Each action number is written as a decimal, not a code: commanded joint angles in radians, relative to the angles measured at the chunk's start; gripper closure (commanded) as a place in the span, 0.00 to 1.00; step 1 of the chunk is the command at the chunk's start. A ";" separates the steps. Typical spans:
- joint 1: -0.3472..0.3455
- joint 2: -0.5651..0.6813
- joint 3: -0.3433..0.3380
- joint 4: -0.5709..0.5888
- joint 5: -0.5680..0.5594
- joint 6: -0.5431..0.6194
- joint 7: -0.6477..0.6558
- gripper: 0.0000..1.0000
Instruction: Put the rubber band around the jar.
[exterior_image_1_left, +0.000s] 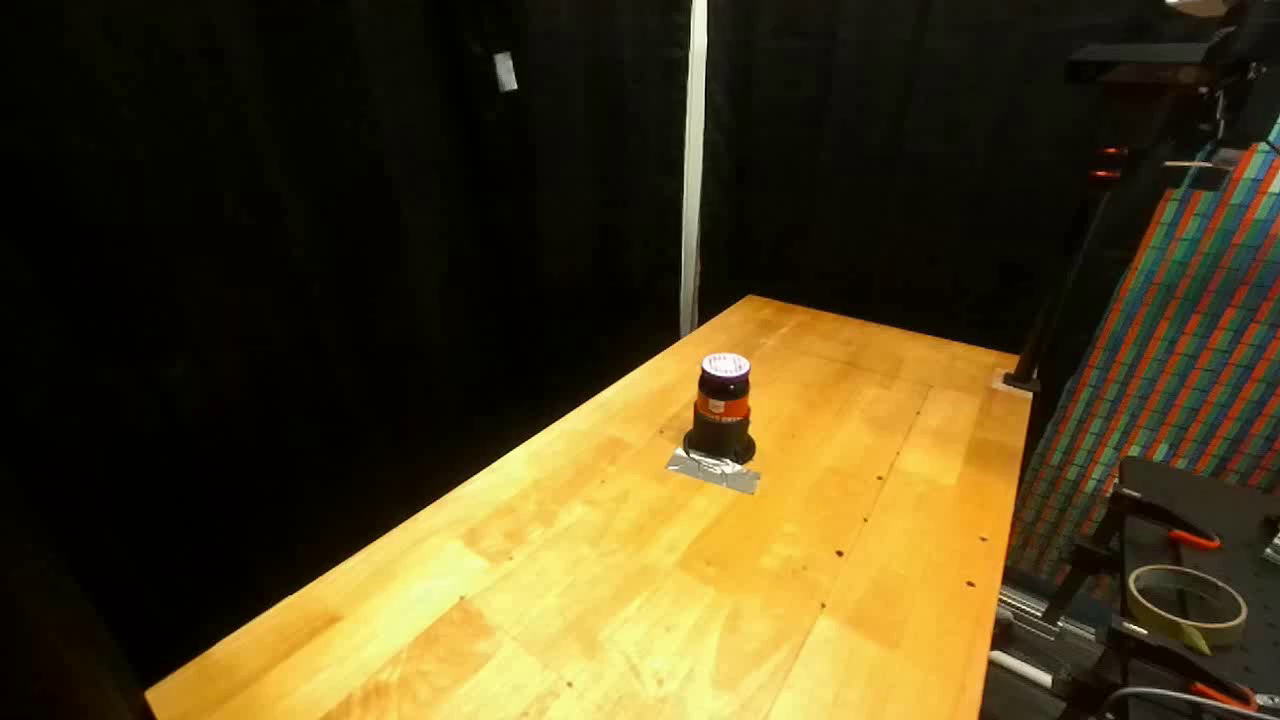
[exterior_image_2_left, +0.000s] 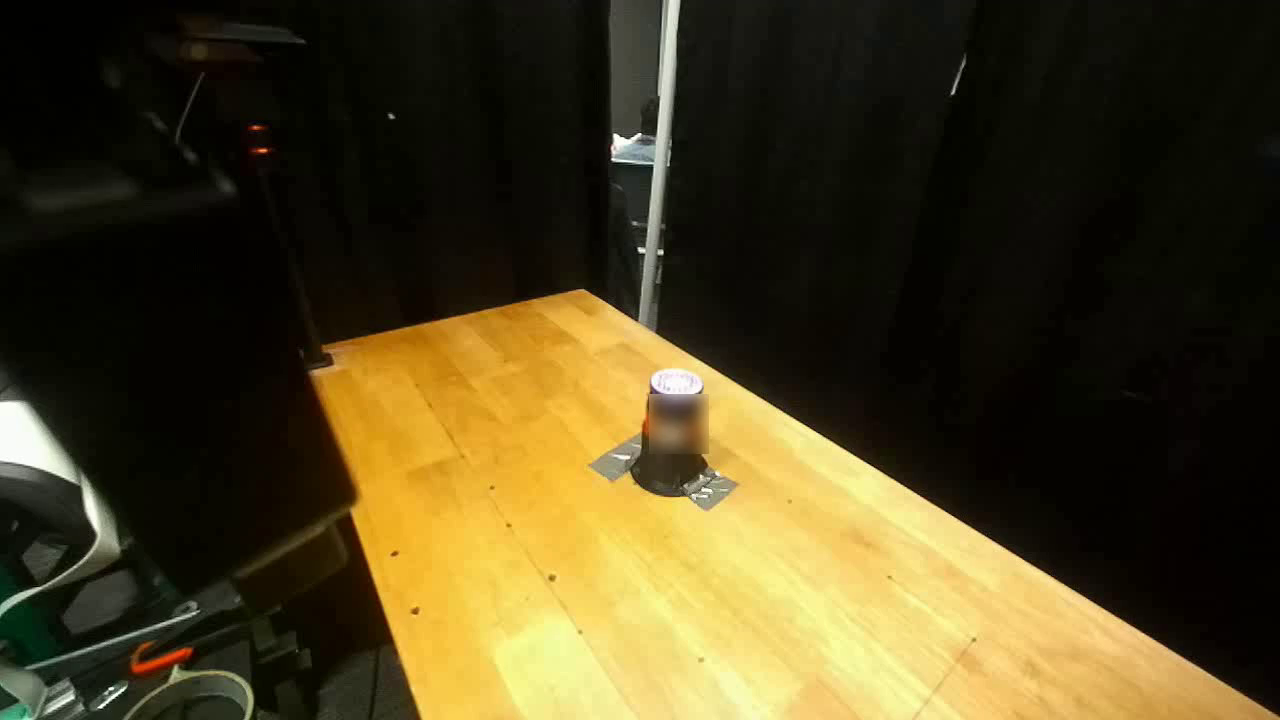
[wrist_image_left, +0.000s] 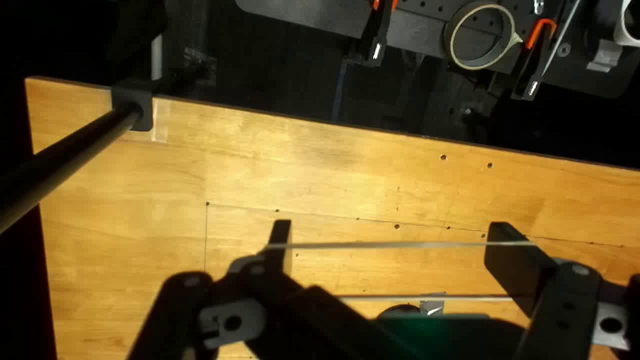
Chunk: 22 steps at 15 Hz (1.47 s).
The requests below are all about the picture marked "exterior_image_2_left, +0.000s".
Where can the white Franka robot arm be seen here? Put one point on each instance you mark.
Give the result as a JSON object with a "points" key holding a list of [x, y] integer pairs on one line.
{"points": [[43, 515]]}

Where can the dark jar with purple lid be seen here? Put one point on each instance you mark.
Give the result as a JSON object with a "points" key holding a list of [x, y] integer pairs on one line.
{"points": [[675, 433]]}

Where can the white vertical pole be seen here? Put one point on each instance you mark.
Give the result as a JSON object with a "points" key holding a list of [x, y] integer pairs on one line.
{"points": [[658, 160]]}

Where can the black curtain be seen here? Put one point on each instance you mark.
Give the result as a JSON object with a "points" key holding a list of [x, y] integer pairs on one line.
{"points": [[852, 175]]}

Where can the black stand with red knob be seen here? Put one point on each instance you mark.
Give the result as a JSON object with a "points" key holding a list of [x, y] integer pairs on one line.
{"points": [[266, 200]]}

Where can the large black equipment box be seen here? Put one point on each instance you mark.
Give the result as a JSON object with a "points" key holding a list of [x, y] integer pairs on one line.
{"points": [[144, 363]]}

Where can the beige masking tape roll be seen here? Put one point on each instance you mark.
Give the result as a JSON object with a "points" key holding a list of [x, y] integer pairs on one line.
{"points": [[187, 693]]}

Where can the orange clamp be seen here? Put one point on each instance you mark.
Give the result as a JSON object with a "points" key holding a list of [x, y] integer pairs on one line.
{"points": [[156, 656]]}

